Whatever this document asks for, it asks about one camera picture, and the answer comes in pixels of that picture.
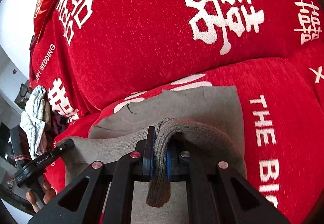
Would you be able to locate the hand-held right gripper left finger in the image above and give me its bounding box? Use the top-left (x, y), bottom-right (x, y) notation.
top-left (27, 126), bottom-right (155, 224)

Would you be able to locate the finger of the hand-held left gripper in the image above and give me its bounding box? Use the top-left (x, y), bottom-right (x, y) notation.
top-left (52, 139), bottom-right (75, 157)

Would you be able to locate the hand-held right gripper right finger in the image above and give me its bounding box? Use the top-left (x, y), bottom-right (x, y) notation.
top-left (166, 147), bottom-right (290, 224)

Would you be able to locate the grey knit sweater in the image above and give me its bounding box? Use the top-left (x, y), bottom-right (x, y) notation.
top-left (56, 86), bottom-right (247, 224)

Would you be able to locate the person's left hand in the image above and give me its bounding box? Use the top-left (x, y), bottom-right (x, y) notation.
top-left (26, 181), bottom-right (56, 210)

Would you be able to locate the dark plaid cloth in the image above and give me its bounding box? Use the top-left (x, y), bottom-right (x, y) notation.
top-left (49, 110), bottom-right (74, 138)

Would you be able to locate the white grey crumpled cloth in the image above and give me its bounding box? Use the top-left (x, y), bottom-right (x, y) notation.
top-left (20, 86), bottom-right (52, 143)

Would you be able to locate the red printed sofa cover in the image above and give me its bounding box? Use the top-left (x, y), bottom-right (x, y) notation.
top-left (29, 0), bottom-right (324, 224)

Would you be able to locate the black rectangular frame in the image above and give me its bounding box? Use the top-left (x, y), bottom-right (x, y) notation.
top-left (19, 83), bottom-right (33, 97)

